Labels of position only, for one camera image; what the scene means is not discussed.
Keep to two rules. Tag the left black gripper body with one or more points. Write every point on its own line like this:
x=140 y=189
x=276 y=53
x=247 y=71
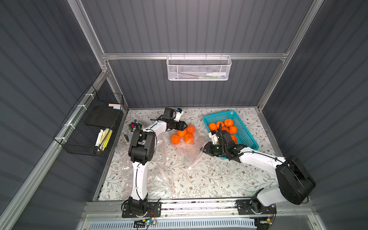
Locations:
x=180 y=125

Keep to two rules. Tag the orange from cluster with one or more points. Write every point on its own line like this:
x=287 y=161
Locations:
x=234 y=139

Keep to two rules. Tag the extra orange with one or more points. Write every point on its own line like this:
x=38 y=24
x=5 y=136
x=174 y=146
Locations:
x=232 y=130

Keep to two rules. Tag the clear pink-dotted zip-top bag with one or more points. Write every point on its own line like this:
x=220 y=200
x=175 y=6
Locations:
x=159 y=179

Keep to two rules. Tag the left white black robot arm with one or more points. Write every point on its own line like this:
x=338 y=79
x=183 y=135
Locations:
x=141 y=151

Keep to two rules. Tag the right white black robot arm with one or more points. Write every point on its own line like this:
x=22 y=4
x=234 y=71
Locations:
x=294 y=182

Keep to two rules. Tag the teal plastic basket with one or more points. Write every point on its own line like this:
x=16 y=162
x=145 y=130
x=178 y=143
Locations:
x=234 y=124

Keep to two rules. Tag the pink pen cup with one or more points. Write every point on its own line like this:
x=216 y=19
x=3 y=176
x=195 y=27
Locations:
x=133 y=126

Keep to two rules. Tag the yellow marker in basket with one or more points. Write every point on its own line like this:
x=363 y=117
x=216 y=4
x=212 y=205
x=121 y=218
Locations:
x=104 y=139

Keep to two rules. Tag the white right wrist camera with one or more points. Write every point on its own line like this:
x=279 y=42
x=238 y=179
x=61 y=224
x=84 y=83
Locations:
x=214 y=138

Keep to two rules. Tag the white wire wall basket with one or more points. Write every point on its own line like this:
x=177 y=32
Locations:
x=198 y=68

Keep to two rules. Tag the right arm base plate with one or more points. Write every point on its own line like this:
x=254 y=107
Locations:
x=248 y=207

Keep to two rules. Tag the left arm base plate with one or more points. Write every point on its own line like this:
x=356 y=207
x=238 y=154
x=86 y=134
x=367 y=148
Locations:
x=133 y=209

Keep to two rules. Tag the black wire wall basket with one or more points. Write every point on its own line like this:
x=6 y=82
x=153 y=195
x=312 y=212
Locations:
x=97 y=111

